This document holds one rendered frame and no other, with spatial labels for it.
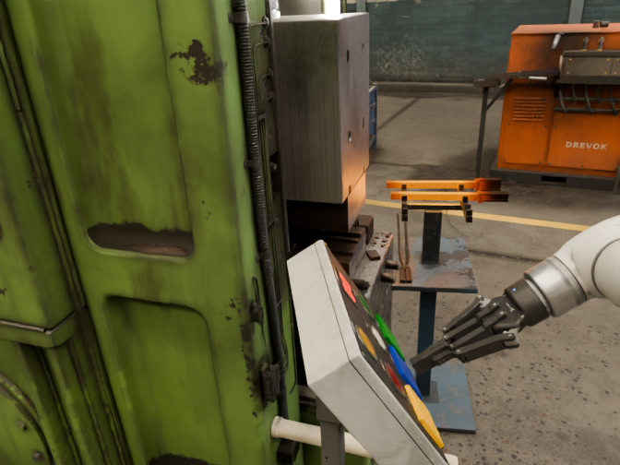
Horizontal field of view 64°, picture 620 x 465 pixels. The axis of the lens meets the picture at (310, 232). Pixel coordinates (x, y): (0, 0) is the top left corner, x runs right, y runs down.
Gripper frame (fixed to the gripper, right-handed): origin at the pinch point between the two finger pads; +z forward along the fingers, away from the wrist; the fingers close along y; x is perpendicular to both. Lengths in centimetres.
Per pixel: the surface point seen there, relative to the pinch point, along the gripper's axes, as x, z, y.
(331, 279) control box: 22.6, 6.1, 2.3
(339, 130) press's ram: 31, -8, 41
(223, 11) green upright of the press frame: 63, -2, 27
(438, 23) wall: -136, -247, 768
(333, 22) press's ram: 50, -19, 41
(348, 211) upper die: 10.7, 0.3, 45.4
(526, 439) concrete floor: -123, -6, 65
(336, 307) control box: 22.6, 6.8, -5.3
